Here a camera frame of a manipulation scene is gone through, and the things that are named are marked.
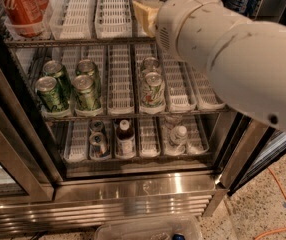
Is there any clear plastic bin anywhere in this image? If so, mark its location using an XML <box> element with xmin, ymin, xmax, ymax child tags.
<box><xmin>94</xmin><ymin>215</ymin><xmax>203</xmax><ymax>240</ymax></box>

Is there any clear water bottle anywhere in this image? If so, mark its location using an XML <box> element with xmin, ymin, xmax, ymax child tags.
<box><xmin>167</xmin><ymin>126</ymin><xmax>187</xmax><ymax>156</ymax></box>

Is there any top wire shelf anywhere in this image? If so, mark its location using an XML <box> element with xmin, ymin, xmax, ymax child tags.
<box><xmin>0</xmin><ymin>37</ymin><xmax>156</xmax><ymax>48</ymax></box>

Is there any blue can in bin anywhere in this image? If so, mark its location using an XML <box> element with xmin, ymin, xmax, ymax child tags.
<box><xmin>172</xmin><ymin>233</ymin><xmax>185</xmax><ymax>240</ymax></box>

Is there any green can front left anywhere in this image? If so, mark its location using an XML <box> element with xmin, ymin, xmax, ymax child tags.
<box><xmin>35</xmin><ymin>76</ymin><xmax>69</xmax><ymax>113</ymax></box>

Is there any stainless steel fridge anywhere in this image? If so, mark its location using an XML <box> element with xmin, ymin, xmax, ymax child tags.
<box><xmin>0</xmin><ymin>0</ymin><xmax>286</xmax><ymax>236</ymax></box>

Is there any white green can rear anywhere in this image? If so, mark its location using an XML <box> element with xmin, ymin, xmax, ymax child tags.
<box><xmin>140</xmin><ymin>56</ymin><xmax>161</xmax><ymax>76</ymax></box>

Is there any red coca-cola can front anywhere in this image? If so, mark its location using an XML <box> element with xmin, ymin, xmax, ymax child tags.
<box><xmin>1</xmin><ymin>0</ymin><xmax>43</xmax><ymax>38</ymax></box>

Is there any white green can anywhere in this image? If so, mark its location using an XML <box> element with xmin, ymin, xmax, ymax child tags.
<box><xmin>140</xmin><ymin>56</ymin><xmax>161</xmax><ymax>76</ymax></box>
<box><xmin>141</xmin><ymin>71</ymin><xmax>165</xmax><ymax>108</ymax></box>

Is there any silver can rear bottom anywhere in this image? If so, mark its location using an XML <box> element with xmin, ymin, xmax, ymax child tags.
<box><xmin>89</xmin><ymin>120</ymin><xmax>105</xmax><ymax>133</ymax></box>

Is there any orange cable on floor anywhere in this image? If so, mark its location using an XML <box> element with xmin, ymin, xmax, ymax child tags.
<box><xmin>253</xmin><ymin>167</ymin><xmax>286</xmax><ymax>240</ymax></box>

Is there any green can front right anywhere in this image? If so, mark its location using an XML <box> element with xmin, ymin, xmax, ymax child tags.
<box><xmin>72</xmin><ymin>74</ymin><xmax>101</xmax><ymax>111</ymax></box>

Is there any wire shelf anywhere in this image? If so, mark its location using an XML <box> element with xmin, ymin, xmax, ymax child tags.
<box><xmin>0</xmin><ymin>37</ymin><xmax>156</xmax><ymax>48</ymax></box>
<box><xmin>42</xmin><ymin>106</ymin><xmax>230</xmax><ymax>122</ymax></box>

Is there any brown bottle white cap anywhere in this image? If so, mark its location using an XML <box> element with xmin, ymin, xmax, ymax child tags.
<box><xmin>116</xmin><ymin>120</ymin><xmax>136</xmax><ymax>159</ymax></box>

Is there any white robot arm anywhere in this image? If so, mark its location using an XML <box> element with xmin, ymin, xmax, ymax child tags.
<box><xmin>132</xmin><ymin>0</ymin><xmax>286</xmax><ymax>132</ymax></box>

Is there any blue silver can front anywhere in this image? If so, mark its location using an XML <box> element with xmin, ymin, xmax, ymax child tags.
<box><xmin>89</xmin><ymin>132</ymin><xmax>110</xmax><ymax>160</ymax></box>

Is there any green can rear left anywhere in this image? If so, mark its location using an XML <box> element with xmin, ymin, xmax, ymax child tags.
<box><xmin>42</xmin><ymin>60</ymin><xmax>71</xmax><ymax>99</ymax></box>

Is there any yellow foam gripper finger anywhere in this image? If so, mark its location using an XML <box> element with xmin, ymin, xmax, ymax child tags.
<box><xmin>132</xmin><ymin>0</ymin><xmax>163</xmax><ymax>38</ymax></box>

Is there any green can rear right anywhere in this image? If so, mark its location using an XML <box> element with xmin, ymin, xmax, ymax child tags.
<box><xmin>75</xmin><ymin>59</ymin><xmax>101</xmax><ymax>93</ymax></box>

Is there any white green can front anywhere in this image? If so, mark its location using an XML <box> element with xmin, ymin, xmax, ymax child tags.
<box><xmin>141</xmin><ymin>71</ymin><xmax>165</xmax><ymax>108</ymax></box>

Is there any middle wire shelf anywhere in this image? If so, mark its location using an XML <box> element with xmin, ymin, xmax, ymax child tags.
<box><xmin>42</xmin><ymin>106</ymin><xmax>230</xmax><ymax>122</ymax></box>

